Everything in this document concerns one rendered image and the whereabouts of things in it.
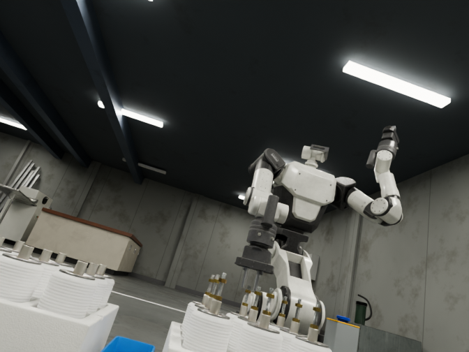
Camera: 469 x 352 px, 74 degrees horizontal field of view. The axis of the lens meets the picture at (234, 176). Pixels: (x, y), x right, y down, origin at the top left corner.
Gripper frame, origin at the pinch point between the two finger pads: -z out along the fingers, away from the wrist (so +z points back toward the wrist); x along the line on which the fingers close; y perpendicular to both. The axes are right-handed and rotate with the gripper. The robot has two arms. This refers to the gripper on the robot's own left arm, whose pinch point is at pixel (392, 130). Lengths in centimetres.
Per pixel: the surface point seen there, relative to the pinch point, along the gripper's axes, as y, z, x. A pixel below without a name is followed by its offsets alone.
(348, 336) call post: -14, 108, 18
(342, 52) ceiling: 92, -174, -33
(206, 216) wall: 705, -203, -428
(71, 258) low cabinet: 651, 102, -149
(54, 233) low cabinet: 680, 78, -98
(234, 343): 0, 125, 45
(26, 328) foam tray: 12, 142, 85
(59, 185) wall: 969, -59, -97
